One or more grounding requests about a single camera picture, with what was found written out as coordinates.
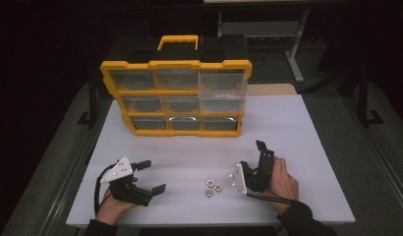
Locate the beige wooden board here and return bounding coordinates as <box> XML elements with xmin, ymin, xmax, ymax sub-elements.
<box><xmin>247</xmin><ymin>83</ymin><xmax>298</xmax><ymax>96</ymax></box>

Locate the grid of clear drawers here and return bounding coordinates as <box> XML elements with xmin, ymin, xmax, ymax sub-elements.
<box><xmin>110</xmin><ymin>69</ymin><xmax>241</xmax><ymax>132</ymax></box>

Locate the clear plastic drawer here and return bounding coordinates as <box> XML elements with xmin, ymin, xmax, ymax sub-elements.
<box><xmin>199</xmin><ymin>72</ymin><xmax>249</xmax><ymax>115</ymax></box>

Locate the black metal stand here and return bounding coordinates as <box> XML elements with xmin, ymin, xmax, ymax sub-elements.
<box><xmin>77</xmin><ymin>82</ymin><xmax>99</xmax><ymax>127</ymax></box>
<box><xmin>340</xmin><ymin>68</ymin><xmax>384</xmax><ymax>127</ymax></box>

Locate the yellow black organizer cabinet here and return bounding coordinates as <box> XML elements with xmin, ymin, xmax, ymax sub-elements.
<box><xmin>99</xmin><ymin>33</ymin><xmax>253</xmax><ymax>138</ymax></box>

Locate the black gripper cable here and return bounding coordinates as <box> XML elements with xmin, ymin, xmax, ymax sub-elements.
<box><xmin>247</xmin><ymin>191</ymin><xmax>294</xmax><ymax>206</ymax></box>
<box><xmin>93</xmin><ymin>163</ymin><xmax>117</xmax><ymax>215</ymax></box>

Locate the person's left hand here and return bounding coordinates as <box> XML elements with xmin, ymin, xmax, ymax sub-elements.
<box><xmin>94</xmin><ymin>176</ymin><xmax>140</xmax><ymax>226</ymax></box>

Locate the person's right hand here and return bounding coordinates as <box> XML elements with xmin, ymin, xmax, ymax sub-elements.
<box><xmin>266</xmin><ymin>156</ymin><xmax>301</xmax><ymax>215</ymax></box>

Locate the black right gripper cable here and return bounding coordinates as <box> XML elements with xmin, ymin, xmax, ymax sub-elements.
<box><xmin>247</xmin><ymin>191</ymin><xmax>294</xmax><ymax>206</ymax></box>

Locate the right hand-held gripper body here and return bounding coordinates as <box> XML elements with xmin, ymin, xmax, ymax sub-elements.
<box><xmin>229</xmin><ymin>147</ymin><xmax>276</xmax><ymax>197</ymax></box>

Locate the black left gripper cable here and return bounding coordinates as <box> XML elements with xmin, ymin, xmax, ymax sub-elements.
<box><xmin>93</xmin><ymin>163</ymin><xmax>117</xmax><ymax>215</ymax></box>

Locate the white-legged desk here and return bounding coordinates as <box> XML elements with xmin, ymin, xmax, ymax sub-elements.
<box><xmin>202</xmin><ymin>0</ymin><xmax>341</xmax><ymax>84</ymax></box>

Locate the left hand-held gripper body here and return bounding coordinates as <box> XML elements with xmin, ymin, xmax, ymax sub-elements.
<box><xmin>99</xmin><ymin>155</ymin><xmax>154</xmax><ymax>207</ymax></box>

